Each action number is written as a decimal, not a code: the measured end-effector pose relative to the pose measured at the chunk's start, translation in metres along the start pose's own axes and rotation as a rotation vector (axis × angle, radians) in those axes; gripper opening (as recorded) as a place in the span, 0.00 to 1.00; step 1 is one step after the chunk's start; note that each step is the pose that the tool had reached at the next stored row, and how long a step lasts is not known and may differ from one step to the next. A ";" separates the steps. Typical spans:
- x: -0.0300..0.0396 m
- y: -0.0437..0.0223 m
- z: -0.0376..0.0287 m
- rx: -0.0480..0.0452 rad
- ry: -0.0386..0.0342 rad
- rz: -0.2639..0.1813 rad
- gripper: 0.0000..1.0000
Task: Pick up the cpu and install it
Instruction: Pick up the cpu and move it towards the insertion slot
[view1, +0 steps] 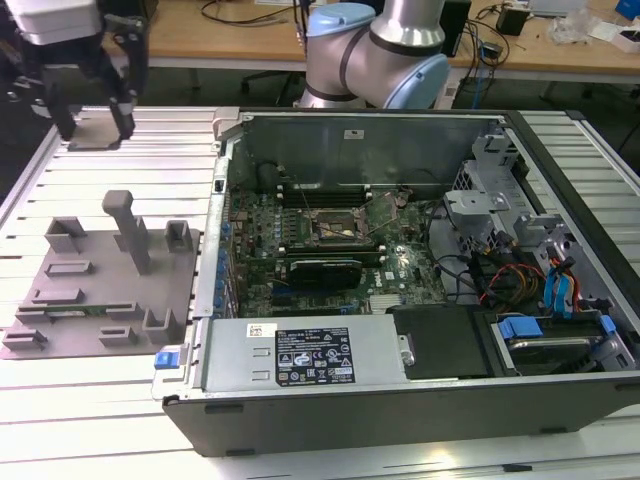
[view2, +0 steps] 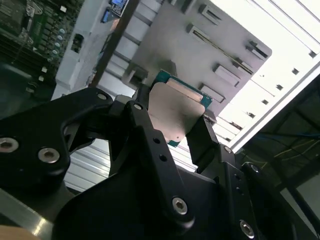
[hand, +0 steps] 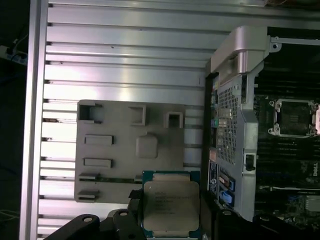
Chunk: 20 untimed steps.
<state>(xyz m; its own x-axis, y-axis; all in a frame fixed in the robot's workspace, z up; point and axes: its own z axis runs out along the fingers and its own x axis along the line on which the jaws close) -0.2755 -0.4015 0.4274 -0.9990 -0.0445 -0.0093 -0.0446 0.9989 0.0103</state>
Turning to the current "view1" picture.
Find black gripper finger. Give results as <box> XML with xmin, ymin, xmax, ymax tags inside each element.
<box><xmin>41</xmin><ymin>63</ymin><xmax>79</xmax><ymax>144</ymax></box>
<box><xmin>103</xmin><ymin>13</ymin><xmax>150</xmax><ymax>144</ymax></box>

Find silver square CPU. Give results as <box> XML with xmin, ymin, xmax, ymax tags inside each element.
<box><xmin>67</xmin><ymin>139</ymin><xmax>123</xmax><ymax>152</ymax></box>

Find thin wire locking lever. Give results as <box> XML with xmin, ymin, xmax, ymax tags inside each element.
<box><xmin>297</xmin><ymin>182</ymin><xmax>316</xmax><ymax>217</ymax></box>
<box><xmin>305</xmin><ymin>239</ymin><xmax>374</xmax><ymax>248</ymax></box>

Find metal socket cover frame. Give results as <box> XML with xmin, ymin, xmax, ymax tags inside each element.
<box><xmin>360</xmin><ymin>192</ymin><xmax>401</xmax><ymax>239</ymax></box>

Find CPU socket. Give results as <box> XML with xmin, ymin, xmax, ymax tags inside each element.
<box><xmin>304</xmin><ymin>206</ymin><xmax>372</xmax><ymax>247</ymax></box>

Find wooden desk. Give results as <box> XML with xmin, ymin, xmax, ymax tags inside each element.
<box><xmin>148</xmin><ymin>0</ymin><xmax>640</xmax><ymax>101</ymax></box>

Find pale grey case latch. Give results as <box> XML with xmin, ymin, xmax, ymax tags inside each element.
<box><xmin>212</xmin><ymin>107</ymin><xmax>241</xmax><ymax>144</ymax></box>

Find grey parts rack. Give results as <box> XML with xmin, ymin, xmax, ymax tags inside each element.
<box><xmin>0</xmin><ymin>188</ymin><xmax>204</xmax><ymax>361</ymax></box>

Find black RAM slot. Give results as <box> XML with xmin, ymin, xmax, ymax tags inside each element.
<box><xmin>279</xmin><ymin>247</ymin><xmax>387</xmax><ymax>255</ymax></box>
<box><xmin>277</xmin><ymin>196</ymin><xmax>373</xmax><ymax>204</ymax></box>
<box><xmin>276</xmin><ymin>201</ymin><xmax>374</xmax><ymax>209</ymax></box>
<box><xmin>279</xmin><ymin>242</ymin><xmax>386</xmax><ymax>251</ymax></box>
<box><xmin>277</xmin><ymin>191</ymin><xmax>373</xmax><ymax>199</ymax></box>
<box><xmin>279</xmin><ymin>251</ymin><xmax>387</xmax><ymax>260</ymax></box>
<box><xmin>278</xmin><ymin>256</ymin><xmax>388</xmax><ymax>265</ymax></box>

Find black graphics card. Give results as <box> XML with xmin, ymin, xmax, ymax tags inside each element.
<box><xmin>287</xmin><ymin>257</ymin><xmax>364</xmax><ymax>291</ymax></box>

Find black expansion slot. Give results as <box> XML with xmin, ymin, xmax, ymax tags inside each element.
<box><xmin>272</xmin><ymin>295</ymin><xmax>361</xmax><ymax>307</ymax></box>

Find grey power supply unit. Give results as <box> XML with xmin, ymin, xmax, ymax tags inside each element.
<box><xmin>199</xmin><ymin>317</ymin><xmax>401</xmax><ymax>394</ymax></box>

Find green motherboard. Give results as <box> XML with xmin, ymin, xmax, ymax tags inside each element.
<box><xmin>227</xmin><ymin>187</ymin><xmax>451</xmax><ymax>319</ymax></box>

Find silver chipset heatsink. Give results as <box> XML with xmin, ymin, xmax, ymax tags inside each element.
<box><xmin>369</xmin><ymin>293</ymin><xmax>406</xmax><ymax>314</ymax></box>

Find grey metal disk bay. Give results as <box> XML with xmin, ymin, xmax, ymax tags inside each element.
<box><xmin>442</xmin><ymin>188</ymin><xmax>509</xmax><ymax>251</ymax></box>

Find small black box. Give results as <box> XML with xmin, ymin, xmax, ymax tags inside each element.
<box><xmin>496</xmin><ymin>7</ymin><xmax>530</xmax><ymax>37</ymax></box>

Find black plastic drive cover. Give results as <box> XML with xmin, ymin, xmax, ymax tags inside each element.
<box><xmin>389</xmin><ymin>304</ymin><xmax>501</xmax><ymax>381</ymax></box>

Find open black PC case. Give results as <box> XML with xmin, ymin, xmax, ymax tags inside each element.
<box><xmin>162</xmin><ymin>107</ymin><xmax>640</xmax><ymax>459</ymax></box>

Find clear plastic bag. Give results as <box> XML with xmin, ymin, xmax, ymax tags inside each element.
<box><xmin>547</xmin><ymin>7</ymin><xmax>619</xmax><ymax>47</ymax></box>

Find hard disk blue carrier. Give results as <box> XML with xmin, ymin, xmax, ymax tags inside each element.
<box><xmin>492</xmin><ymin>313</ymin><xmax>619</xmax><ymax>376</ymax></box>

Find white cardboard box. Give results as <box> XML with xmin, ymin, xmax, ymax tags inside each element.
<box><xmin>610</xmin><ymin>27</ymin><xmax>640</xmax><ymax>54</ymax></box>

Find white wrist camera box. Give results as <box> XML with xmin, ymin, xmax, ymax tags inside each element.
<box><xmin>9</xmin><ymin>0</ymin><xmax>106</xmax><ymax>47</ymax></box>

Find black cable bundle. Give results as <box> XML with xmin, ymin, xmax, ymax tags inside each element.
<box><xmin>433</xmin><ymin>249</ymin><xmax>490</xmax><ymax>306</ymax></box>

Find red orange power wires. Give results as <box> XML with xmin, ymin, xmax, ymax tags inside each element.
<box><xmin>477</xmin><ymin>262</ymin><xmax>546</xmax><ymax>306</ymax></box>

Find blue data wire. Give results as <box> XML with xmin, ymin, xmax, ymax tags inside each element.
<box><xmin>542</xmin><ymin>254</ymin><xmax>581</xmax><ymax>319</ymax></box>

